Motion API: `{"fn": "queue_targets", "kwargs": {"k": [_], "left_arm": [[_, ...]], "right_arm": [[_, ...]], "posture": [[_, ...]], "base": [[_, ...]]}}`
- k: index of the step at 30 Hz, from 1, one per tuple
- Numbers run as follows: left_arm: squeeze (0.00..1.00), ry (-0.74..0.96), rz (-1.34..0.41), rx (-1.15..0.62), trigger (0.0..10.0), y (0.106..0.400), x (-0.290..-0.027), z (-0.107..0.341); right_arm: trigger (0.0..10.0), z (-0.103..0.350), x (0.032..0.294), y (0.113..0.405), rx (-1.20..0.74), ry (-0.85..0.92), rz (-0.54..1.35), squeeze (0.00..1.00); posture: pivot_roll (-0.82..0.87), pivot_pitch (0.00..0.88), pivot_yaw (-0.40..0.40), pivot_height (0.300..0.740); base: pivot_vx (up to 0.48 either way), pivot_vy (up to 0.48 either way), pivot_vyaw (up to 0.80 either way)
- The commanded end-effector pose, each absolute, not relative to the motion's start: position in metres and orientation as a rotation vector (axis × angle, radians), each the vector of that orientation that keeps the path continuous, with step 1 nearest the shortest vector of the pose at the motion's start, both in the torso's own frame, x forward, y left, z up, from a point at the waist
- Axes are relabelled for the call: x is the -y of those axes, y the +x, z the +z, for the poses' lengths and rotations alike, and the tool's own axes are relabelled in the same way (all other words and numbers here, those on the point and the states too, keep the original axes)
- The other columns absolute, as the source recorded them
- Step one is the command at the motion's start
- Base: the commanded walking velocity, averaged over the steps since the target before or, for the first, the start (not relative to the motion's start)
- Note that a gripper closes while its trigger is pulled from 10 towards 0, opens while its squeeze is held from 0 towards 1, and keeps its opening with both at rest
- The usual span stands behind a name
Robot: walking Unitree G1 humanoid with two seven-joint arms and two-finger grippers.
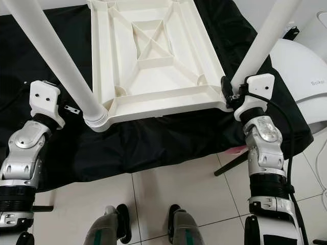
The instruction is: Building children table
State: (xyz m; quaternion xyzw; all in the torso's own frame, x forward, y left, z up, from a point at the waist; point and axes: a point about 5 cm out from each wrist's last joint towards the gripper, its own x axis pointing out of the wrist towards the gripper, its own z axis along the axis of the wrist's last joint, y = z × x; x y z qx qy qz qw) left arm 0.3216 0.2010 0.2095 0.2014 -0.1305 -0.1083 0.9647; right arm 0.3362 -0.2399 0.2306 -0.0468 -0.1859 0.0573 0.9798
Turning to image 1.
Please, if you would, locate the white plastic table top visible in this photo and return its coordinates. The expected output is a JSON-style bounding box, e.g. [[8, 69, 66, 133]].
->
[[87, 0, 233, 132]]

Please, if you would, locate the white plastic table leg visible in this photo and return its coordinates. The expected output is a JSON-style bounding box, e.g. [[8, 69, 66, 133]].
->
[[230, 0, 303, 87], [3, 0, 109, 133]]

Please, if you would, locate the black tablecloth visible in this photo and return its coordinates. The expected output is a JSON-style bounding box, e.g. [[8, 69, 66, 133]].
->
[[0, 0, 315, 192]]

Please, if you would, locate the white rounded plastic container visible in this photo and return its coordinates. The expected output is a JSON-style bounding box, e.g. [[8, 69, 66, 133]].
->
[[294, 11, 327, 52]]

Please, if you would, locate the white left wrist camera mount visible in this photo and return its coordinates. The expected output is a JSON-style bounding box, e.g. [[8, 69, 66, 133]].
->
[[29, 79, 66, 129]]

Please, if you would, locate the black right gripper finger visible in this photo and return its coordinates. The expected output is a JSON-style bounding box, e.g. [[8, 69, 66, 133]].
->
[[220, 75, 235, 101]]

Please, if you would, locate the white floor cable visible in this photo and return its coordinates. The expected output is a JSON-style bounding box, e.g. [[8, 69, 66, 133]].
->
[[314, 148, 327, 205]]

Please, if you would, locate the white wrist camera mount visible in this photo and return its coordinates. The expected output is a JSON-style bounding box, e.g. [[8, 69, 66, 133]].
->
[[233, 73, 275, 122], [29, 79, 66, 129]]

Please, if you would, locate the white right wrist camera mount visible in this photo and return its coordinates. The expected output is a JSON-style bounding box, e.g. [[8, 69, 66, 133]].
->
[[233, 73, 275, 122]]

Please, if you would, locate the grey robot right leg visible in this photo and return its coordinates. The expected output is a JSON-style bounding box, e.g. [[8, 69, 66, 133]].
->
[[168, 204, 210, 245]]

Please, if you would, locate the white round appliance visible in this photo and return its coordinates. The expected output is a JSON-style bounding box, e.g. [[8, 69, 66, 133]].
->
[[268, 38, 327, 123]]

